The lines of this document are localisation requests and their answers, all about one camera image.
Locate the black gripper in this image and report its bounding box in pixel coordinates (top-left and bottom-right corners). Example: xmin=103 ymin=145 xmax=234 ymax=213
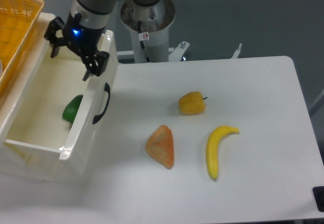
xmin=44 ymin=13 xmax=110 ymax=81

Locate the green bell pepper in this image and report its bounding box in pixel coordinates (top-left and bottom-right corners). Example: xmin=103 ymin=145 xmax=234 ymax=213
xmin=62 ymin=95 xmax=84 ymax=128

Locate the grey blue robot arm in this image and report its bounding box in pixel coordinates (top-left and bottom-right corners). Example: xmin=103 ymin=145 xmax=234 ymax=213
xmin=44 ymin=0 xmax=159 ymax=80

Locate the open white drawer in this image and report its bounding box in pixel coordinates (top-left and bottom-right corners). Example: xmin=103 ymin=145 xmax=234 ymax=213
xmin=1 ymin=30 xmax=118 ymax=181

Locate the white drawer cabinet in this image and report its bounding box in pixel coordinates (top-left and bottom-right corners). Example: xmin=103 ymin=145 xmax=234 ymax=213
xmin=1 ymin=13 xmax=87 ymax=181

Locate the yellow bell pepper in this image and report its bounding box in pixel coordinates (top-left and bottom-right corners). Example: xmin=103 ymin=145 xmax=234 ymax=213
xmin=178 ymin=91 xmax=208 ymax=115

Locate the yellow woven basket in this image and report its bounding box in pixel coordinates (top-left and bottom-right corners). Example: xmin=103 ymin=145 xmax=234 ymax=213
xmin=1 ymin=0 xmax=45 ymax=96

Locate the orange bread slice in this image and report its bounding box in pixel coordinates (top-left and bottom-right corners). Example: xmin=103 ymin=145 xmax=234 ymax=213
xmin=145 ymin=125 xmax=175 ymax=169

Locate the yellow banana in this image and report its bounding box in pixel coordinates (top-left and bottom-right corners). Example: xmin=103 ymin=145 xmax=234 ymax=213
xmin=206 ymin=125 xmax=239 ymax=180

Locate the black corner object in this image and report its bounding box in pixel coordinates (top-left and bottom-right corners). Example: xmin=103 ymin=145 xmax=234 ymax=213
xmin=312 ymin=186 xmax=324 ymax=212

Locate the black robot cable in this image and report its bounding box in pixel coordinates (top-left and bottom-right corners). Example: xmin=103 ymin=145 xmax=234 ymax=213
xmin=137 ymin=20 xmax=152 ymax=63

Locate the black drawer handle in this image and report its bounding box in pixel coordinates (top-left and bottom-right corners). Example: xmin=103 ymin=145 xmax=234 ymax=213
xmin=92 ymin=82 xmax=111 ymax=125

